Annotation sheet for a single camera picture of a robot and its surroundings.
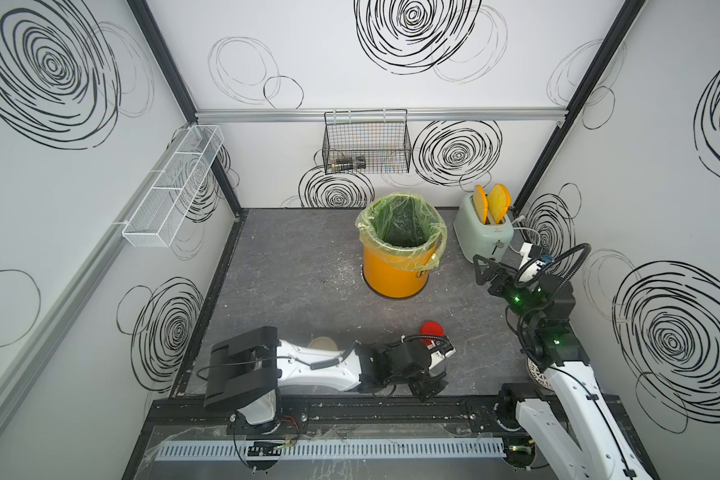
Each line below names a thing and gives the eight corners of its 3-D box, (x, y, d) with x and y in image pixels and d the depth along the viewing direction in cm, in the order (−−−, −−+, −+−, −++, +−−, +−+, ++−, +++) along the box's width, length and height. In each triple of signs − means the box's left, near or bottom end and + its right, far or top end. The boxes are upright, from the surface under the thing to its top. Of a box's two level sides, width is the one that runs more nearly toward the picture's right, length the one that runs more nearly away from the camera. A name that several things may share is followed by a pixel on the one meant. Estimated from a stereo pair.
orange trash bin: (362, 305, 96) (362, 260, 77) (362, 288, 100) (362, 242, 81) (422, 305, 96) (436, 261, 77) (419, 288, 100) (433, 242, 81)
